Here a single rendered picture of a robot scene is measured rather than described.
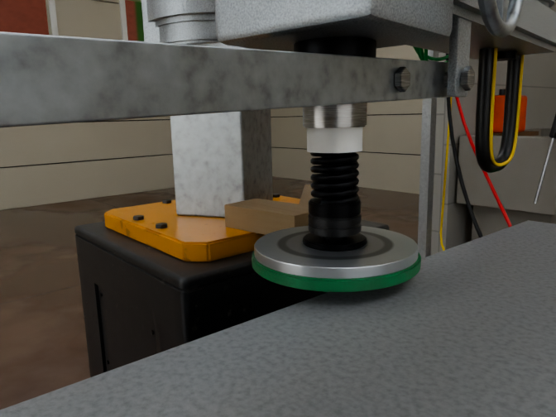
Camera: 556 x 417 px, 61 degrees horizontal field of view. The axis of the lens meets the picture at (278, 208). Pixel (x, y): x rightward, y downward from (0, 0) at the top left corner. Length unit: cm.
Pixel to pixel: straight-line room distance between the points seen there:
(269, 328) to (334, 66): 28
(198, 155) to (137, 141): 579
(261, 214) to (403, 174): 546
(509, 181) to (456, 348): 284
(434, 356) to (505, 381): 6
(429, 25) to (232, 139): 63
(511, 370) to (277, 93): 31
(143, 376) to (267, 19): 38
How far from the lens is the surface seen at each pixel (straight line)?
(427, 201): 308
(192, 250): 94
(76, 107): 32
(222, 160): 112
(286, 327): 50
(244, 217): 100
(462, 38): 75
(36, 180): 651
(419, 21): 56
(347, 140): 58
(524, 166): 325
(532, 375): 46
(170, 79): 36
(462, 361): 46
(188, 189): 118
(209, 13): 108
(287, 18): 54
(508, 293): 64
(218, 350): 47
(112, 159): 684
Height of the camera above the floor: 102
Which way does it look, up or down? 11 degrees down
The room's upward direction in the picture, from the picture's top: 1 degrees counter-clockwise
